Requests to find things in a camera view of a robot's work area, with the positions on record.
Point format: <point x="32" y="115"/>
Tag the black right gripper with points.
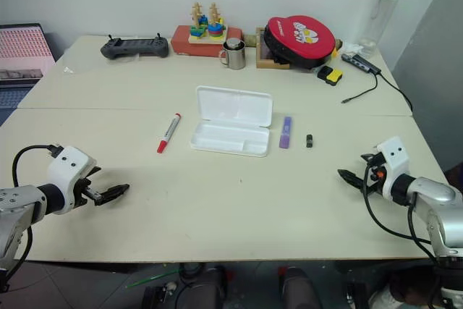
<point x="378" y="184"/>

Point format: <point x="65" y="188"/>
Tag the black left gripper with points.
<point x="80" y="190"/>

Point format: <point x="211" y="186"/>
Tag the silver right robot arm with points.
<point x="434" y="189"/>

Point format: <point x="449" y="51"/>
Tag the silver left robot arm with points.
<point x="18" y="200"/>

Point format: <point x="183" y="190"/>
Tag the white open pencil case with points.
<point x="233" y="121"/>

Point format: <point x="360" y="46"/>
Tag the small black cap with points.
<point x="310" y="141"/>

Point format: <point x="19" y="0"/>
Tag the red whiteboard marker pen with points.
<point x="168" y="133"/>

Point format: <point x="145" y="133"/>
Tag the purple highlighter pen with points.
<point x="285" y="132"/>

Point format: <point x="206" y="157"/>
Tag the yellow black small device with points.
<point x="333" y="76"/>

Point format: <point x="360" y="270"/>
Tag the grey USB hub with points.
<point x="361" y="62"/>

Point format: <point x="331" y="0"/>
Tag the green thin stick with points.
<point x="152" y="277"/>

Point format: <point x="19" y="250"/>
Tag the clear plastic wrapper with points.
<point x="68" y="69"/>

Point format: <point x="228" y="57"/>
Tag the white crumpled tissue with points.
<point x="352" y="47"/>

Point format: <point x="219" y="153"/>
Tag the white shoe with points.
<point x="385" y="296"/>

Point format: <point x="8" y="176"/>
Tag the dark rounded shape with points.
<point x="202" y="287"/>
<point x="300" y="289"/>

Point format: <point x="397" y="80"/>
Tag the black handheld remote controller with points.
<point x="135" y="48"/>

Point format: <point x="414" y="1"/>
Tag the brown wooden tray box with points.
<point x="266" y="63"/>

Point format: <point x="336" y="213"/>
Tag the red black round punch pad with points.
<point x="300" y="39"/>

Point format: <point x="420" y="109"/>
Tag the clear bottle with green lid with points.
<point x="380" y="16"/>

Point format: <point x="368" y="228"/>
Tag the open laptop computer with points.
<point x="20" y="52"/>

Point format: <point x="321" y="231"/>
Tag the red cardboard box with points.
<point x="181" y="43"/>

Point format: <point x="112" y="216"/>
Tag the stainless steel mug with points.
<point x="237" y="58"/>

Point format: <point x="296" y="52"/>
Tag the olive green object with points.
<point x="250" y="40"/>

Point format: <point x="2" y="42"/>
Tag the metal cylinder weight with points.
<point x="234" y="44"/>

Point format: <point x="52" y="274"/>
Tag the wooden colourful stacking toy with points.
<point x="208" y="32"/>

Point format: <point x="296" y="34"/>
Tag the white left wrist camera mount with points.
<point x="67" y="171"/>

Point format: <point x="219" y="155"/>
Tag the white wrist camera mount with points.
<point x="67" y="171"/>
<point x="396" y="158"/>

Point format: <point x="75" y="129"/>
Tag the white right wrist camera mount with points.
<point x="396" y="158"/>

